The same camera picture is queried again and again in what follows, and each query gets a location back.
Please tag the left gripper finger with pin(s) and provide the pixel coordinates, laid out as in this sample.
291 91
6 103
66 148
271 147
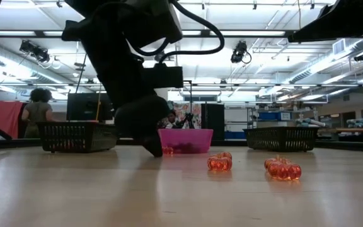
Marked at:
146 143
157 145

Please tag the black plastic slotted basket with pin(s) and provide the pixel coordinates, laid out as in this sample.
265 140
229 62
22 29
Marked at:
282 138
71 135

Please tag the orange pill bottle cluster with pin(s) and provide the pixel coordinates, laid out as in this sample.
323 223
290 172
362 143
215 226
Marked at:
284 171

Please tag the black background robot arm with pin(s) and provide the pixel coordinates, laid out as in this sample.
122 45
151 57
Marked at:
188 119

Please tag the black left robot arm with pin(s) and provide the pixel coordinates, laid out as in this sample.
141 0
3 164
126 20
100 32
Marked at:
150 22

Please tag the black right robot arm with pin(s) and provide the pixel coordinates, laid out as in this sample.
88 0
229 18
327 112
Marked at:
342 19

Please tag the person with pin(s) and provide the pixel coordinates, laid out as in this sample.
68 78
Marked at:
172 119
38 113

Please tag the pink plastic bowl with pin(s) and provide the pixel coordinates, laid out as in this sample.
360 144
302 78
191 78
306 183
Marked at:
194 137

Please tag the black monitor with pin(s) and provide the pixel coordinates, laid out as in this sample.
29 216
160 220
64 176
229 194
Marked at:
84 107

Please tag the colourful patchwork quilt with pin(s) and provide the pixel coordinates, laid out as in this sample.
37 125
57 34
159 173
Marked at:
195 113

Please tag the black cabinet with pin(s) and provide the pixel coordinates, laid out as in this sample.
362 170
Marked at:
213 123

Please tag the blue storage bins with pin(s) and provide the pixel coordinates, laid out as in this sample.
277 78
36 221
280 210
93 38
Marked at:
269 116

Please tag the red cloth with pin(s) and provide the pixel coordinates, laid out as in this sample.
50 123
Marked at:
6 116

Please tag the wooden work table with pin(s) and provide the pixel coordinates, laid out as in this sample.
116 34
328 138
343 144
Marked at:
351 130

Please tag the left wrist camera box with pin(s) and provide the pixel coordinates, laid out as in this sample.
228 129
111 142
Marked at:
165 75

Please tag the black ceiling rail device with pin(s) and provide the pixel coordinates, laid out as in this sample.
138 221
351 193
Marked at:
35 50

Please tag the black aluminium rig frame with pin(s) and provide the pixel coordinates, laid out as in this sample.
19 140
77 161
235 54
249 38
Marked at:
263 33

